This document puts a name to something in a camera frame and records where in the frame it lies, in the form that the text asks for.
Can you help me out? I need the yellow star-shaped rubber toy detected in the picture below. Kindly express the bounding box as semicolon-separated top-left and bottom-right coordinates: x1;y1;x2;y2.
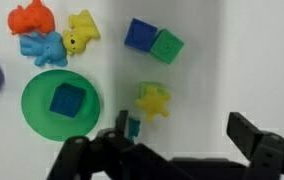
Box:
135;85;173;122

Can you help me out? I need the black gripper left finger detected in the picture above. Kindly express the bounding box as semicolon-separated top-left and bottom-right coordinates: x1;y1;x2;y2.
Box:
46;109;196;180

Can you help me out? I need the orange rubber animal toy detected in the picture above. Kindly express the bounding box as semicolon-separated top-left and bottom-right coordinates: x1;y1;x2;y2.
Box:
7;0;56;36

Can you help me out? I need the dark blue block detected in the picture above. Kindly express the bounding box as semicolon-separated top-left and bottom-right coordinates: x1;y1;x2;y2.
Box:
124;17;159;53

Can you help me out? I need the blue block with square print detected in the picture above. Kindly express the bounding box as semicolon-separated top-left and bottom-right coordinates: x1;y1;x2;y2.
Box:
49;82;87;119

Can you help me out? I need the light blue elephant toy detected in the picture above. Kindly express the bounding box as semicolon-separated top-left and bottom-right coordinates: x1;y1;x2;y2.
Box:
19;31;69;67

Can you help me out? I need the teal rubber animal toy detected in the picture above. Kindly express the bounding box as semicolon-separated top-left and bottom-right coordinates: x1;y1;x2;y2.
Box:
127;117;142;144

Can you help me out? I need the yellow bear toy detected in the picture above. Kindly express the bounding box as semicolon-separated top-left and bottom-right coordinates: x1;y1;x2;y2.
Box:
62;9;101;57

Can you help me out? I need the green round plate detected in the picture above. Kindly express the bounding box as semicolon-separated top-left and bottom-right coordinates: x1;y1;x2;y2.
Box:
20;69;102;142

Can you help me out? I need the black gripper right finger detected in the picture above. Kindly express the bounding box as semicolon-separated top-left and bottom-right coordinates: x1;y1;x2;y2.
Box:
226;111;284;180

